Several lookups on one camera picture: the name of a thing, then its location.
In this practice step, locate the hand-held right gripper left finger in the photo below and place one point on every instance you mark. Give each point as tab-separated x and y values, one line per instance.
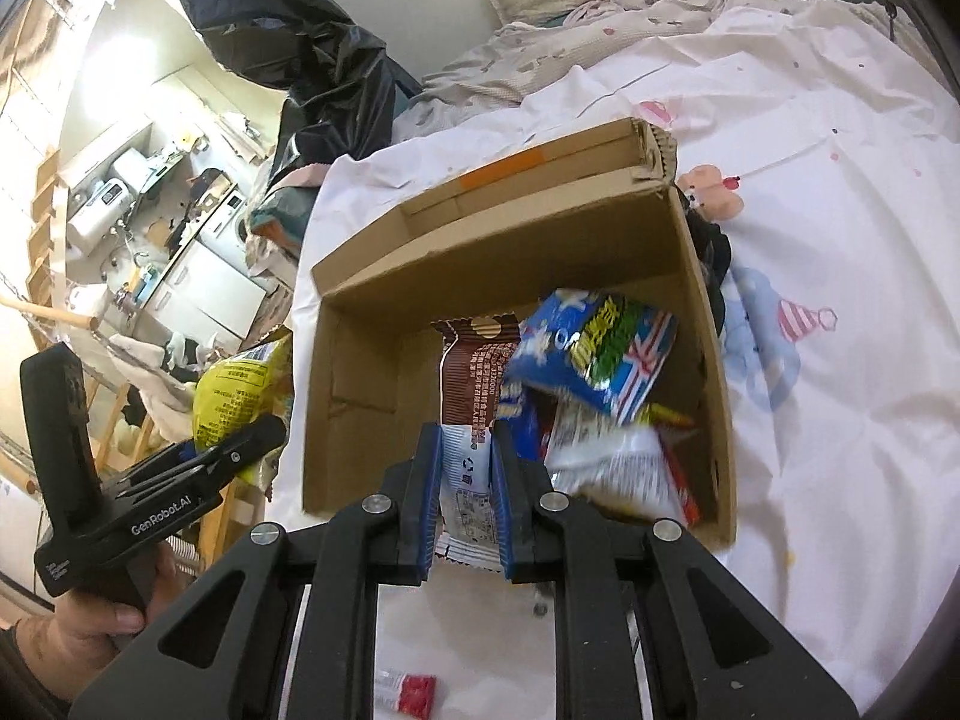
429	495

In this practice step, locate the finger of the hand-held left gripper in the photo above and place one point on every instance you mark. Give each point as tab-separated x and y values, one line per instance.
176	457
247	441

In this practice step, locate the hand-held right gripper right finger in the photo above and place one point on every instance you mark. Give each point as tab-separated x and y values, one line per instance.
501	495

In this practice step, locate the yellow snack packet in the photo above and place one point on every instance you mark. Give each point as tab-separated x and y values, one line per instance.
232	397

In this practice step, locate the silver white snack packet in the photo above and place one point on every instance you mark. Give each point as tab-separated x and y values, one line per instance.
607	465

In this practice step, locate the brown and white snack packet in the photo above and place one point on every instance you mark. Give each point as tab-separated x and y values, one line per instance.
472	367

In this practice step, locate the blue green flag snack packet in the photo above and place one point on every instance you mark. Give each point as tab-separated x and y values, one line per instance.
600	360

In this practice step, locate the cardboard box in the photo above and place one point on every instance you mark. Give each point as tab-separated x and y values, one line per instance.
525	240

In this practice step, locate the person's left forearm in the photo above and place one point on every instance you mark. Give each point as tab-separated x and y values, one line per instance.
26	679

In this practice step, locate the person's left hand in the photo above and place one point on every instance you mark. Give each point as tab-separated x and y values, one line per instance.
90	637

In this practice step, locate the white base cabinet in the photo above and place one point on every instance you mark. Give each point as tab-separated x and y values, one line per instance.
206	292

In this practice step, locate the small red white packet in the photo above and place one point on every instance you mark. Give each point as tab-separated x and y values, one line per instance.
412	694

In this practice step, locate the white washing machine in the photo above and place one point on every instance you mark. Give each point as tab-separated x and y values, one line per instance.
229	217

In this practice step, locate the teal pink cloth bundle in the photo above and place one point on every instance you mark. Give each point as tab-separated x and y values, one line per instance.
285	210

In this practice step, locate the white water heater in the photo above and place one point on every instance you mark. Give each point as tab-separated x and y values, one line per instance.
97	206

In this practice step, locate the wooden staircase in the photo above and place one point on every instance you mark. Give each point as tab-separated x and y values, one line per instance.
49	225

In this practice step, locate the small black object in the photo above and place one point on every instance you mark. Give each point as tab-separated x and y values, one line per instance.
709	255

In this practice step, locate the black plastic bag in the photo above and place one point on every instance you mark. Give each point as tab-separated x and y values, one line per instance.
300	30

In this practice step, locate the crumpled grey pink quilt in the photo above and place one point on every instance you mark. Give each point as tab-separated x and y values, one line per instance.
540	60

